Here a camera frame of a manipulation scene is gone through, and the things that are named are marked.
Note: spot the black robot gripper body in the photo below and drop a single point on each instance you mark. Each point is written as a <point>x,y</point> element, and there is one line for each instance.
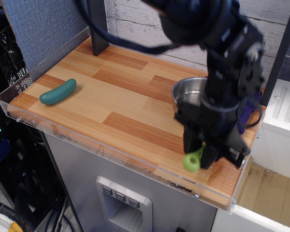
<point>220,130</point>

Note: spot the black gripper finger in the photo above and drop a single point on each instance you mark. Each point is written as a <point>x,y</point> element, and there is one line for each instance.
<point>209,155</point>
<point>193,139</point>

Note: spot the green handled grey toy spatula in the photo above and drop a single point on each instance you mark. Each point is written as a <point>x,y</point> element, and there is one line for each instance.
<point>192,161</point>

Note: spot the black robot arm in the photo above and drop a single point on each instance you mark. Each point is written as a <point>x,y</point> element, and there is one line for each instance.
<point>234,50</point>

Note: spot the green toy cucumber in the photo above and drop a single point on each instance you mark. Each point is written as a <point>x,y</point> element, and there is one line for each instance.
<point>58,94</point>

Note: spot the purple folded cloth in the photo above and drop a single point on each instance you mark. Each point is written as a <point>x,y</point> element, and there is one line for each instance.
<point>251,105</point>

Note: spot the small steel saucepan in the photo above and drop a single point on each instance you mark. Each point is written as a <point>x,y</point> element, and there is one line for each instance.
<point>188,92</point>

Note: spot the white toy sink unit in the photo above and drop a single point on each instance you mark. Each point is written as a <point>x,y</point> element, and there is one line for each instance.
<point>263,204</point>

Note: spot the clear acrylic table guard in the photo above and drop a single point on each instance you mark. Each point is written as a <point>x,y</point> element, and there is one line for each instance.
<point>122,109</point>

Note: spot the grey ice dispenser panel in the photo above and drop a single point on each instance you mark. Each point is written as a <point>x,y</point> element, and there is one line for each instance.
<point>124,209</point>

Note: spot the silver toy fridge cabinet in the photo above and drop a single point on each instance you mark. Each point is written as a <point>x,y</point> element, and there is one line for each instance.
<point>78,168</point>

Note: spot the blue fabric partition panel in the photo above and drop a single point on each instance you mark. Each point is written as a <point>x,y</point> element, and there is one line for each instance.
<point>45,30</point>

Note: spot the black plastic crate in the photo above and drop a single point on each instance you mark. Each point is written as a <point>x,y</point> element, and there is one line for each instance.
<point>12,64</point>

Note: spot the dark vertical post right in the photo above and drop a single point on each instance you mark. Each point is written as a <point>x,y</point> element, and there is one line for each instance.
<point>274,74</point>

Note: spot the dark vertical post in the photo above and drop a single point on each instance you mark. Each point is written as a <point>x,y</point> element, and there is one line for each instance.
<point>97,14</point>
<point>274,74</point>

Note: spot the dark vertical post left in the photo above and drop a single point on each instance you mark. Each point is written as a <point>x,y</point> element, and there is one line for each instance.
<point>97,14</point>

